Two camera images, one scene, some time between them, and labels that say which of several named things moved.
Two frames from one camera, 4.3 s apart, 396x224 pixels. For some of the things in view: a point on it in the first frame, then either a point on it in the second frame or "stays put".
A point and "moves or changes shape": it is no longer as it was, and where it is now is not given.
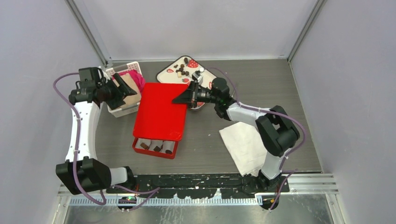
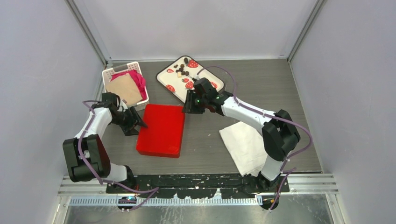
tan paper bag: (131, 99) stays put
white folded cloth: (245, 147) stays put
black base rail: (197, 186) stays put
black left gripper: (121, 94) -> (134, 119)
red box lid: (157, 117) moves or changes shape
